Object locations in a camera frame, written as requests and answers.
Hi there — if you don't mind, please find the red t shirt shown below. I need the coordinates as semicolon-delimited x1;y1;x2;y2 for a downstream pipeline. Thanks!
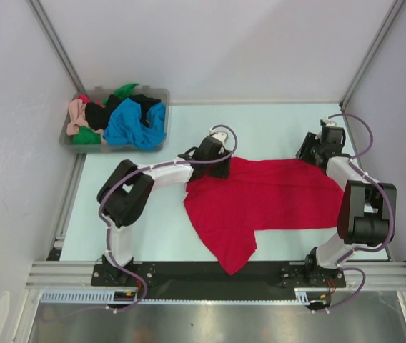
184;157;344;275

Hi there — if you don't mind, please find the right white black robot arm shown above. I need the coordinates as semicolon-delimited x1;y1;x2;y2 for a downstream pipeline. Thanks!
296;119;397;287

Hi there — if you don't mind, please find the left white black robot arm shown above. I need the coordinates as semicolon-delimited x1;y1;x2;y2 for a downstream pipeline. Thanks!
96;131;233;286

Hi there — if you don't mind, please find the blue t shirt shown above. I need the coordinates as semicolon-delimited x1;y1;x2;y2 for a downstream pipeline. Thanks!
104;99;166;151

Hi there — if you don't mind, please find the black t shirt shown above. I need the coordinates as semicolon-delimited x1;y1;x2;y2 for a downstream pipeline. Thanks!
85;94;161;130

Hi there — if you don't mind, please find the green t shirt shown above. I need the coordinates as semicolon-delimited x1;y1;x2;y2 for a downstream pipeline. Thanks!
67;84;138;145

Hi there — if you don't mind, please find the beige pink t shirt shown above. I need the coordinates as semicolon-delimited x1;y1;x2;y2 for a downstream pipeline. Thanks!
66;99;89;136

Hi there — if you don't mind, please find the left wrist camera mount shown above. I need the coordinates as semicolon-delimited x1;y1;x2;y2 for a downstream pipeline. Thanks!
209;128;229;145

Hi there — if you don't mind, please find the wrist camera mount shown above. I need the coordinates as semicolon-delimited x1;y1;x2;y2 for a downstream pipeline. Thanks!
209;128;229;145
320;118;338;127

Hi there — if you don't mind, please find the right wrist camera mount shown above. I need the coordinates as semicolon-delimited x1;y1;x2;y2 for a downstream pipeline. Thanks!
320;118;338;127

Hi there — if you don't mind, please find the aluminium rail frame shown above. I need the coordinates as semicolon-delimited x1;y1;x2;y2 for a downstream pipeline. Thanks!
26;260;406;291

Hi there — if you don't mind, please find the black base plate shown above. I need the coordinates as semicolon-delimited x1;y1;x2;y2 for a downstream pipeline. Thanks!
91;259;347;302

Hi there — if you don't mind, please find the white slotted cable duct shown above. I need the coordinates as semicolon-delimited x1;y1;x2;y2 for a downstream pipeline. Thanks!
41;289;325;307

